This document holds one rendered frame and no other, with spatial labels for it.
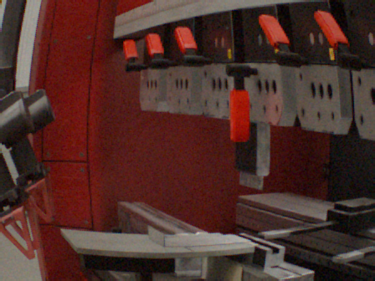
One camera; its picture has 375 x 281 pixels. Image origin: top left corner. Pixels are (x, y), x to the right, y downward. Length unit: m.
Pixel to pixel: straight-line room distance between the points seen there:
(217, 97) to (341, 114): 0.47
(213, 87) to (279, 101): 0.28
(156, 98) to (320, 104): 0.76
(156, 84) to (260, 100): 0.55
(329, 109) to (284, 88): 0.17
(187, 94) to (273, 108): 0.38
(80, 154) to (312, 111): 1.22
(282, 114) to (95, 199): 1.12
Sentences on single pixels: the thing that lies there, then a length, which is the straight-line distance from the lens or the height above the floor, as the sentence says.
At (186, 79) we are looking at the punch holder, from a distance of 1.58.
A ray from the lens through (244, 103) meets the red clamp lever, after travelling 1.25.
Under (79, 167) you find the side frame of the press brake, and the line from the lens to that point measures 2.23.
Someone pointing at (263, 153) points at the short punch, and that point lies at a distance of 1.38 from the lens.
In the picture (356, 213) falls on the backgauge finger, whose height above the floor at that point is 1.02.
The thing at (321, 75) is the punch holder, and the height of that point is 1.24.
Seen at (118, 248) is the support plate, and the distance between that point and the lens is 1.32.
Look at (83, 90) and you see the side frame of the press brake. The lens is 2.22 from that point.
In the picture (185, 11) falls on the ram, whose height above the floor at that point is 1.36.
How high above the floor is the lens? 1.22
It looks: 3 degrees down
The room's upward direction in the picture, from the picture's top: straight up
